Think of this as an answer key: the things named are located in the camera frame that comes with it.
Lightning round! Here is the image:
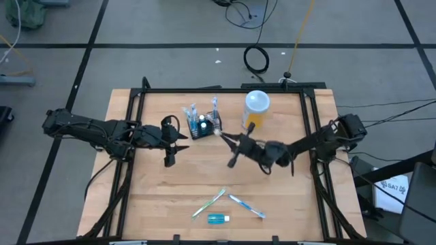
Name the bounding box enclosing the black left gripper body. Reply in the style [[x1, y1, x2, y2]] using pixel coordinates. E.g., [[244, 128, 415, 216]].
[[142, 124, 178, 168]]

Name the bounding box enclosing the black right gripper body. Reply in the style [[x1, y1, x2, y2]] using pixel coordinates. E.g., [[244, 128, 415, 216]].
[[227, 121, 270, 169]]

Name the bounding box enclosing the white canister with yellow label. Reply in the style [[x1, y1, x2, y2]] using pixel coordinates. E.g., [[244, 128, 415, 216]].
[[241, 90, 272, 129]]

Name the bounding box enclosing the green toothbrush in clear wrapper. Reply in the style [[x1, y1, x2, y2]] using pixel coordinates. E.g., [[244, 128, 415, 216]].
[[191, 188, 227, 219]]

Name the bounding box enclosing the white box with lettering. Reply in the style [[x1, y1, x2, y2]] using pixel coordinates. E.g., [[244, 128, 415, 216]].
[[372, 165, 410, 215]]

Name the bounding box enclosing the grey desk foot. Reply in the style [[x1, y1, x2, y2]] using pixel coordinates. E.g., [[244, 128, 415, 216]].
[[0, 75, 37, 87]]

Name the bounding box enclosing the black chair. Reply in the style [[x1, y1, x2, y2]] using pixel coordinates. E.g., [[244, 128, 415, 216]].
[[397, 161, 436, 245]]

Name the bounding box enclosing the green cloth bag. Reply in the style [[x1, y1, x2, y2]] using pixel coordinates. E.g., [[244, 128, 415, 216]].
[[4, 0, 48, 30]]

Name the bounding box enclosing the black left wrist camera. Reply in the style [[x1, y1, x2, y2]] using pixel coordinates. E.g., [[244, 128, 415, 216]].
[[160, 115, 181, 144]]

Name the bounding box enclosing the black wire rack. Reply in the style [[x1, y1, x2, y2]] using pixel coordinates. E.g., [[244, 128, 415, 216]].
[[186, 110, 224, 141]]

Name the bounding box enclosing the black aluminium table frame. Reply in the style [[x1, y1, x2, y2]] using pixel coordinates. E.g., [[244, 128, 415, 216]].
[[81, 76, 367, 245]]

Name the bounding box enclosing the black coiled floor cable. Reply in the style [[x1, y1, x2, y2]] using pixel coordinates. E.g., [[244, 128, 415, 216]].
[[243, 45, 270, 75]]

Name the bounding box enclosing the yellow hanging cable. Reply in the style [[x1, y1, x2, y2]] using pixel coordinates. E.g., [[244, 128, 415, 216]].
[[283, 0, 316, 80]]

